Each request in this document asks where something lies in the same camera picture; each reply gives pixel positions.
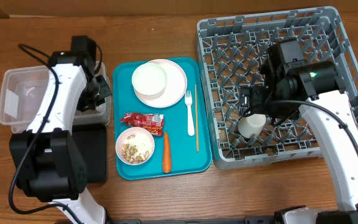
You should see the black plastic tray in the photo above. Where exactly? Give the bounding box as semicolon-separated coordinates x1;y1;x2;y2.
72;124;108;184

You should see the large white plate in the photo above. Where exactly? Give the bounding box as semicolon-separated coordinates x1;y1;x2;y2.
134;59;188;108

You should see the wooden chopstick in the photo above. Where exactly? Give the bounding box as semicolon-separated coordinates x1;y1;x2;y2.
195;84;200;152

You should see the teal serving tray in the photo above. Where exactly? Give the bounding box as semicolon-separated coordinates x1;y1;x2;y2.
112;57;212;180

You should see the bowl with nuts and crumbs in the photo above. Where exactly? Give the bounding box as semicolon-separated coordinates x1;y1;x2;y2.
116;127;155;166

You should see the small white plate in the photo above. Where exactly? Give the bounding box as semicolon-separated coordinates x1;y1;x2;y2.
132;62;167;96

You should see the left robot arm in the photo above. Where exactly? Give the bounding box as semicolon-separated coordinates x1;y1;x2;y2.
8;35;113;223

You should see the red snack wrapper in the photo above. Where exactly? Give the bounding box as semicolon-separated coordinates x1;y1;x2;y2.
120;113;165;136

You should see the white plastic cup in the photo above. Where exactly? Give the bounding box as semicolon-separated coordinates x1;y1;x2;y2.
238;114;267;138

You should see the white plastic fork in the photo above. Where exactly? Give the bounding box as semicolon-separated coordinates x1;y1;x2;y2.
185;90;195;136

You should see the grey dishwasher rack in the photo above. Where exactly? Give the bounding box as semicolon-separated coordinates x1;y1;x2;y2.
196;6;358;170

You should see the orange carrot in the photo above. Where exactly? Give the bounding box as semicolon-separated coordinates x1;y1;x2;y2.
162;133;172;173

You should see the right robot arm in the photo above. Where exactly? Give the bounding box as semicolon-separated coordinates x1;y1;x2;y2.
239;38;358;223

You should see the clear plastic storage bin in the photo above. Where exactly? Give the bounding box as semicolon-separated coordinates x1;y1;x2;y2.
0;65;111;133

